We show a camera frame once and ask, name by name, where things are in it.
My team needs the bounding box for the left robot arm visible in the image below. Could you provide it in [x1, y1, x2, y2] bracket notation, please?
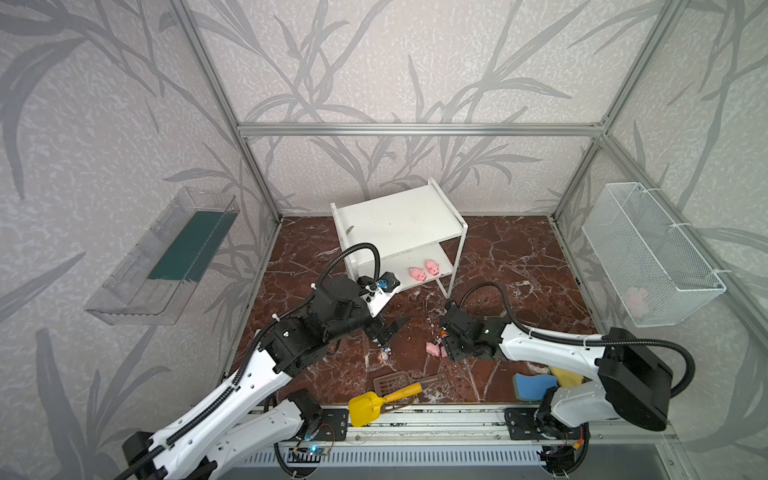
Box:
[118, 272, 408, 479]

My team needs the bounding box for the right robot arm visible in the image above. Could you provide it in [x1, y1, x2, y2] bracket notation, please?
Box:
[440, 301, 673, 431]

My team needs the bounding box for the white two-tier shelf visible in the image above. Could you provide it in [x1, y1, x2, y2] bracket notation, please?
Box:
[330, 179, 468, 298]

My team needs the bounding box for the pink pig toy pair lower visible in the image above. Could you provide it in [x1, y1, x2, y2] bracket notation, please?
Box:
[425, 342, 443, 358]

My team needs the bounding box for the brown slotted spatula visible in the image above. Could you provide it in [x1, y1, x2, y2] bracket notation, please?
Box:
[372, 372, 447, 397]

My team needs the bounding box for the yellow toy shovel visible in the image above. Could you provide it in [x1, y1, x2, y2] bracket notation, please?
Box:
[348, 383, 422, 428]

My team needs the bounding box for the blue sponge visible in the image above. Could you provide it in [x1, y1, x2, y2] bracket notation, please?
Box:
[513, 373, 559, 402]

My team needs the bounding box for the yellow sponge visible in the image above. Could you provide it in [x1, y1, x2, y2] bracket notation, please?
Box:
[549, 366, 584, 388]

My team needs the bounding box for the green circuit board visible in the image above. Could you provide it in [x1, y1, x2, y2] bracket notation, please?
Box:
[289, 444, 333, 463]

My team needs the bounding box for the pink toy in basket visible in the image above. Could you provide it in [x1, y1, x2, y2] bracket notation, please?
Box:
[623, 287, 650, 317]

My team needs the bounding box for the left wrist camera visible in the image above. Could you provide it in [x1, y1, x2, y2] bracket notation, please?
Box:
[361, 272, 401, 318]

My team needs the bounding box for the aluminium front rail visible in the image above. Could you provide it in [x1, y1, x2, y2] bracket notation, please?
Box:
[318, 404, 679, 449]

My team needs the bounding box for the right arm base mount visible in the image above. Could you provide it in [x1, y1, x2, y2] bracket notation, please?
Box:
[504, 407, 591, 443]

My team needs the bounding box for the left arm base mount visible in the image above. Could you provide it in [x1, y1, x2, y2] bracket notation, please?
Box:
[285, 389, 350, 442]

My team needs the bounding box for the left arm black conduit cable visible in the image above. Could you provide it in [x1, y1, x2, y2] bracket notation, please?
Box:
[110, 242, 383, 480]

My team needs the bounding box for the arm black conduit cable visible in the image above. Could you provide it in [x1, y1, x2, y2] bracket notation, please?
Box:
[110, 242, 383, 480]
[458, 281, 697, 398]

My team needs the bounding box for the white wire mesh basket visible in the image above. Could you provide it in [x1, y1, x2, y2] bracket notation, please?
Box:
[582, 182, 727, 327]

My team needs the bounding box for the clear plastic wall bin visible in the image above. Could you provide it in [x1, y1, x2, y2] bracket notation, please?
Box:
[85, 187, 240, 326]

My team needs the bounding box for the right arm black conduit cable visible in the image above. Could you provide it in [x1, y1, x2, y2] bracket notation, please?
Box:
[458, 281, 697, 398]

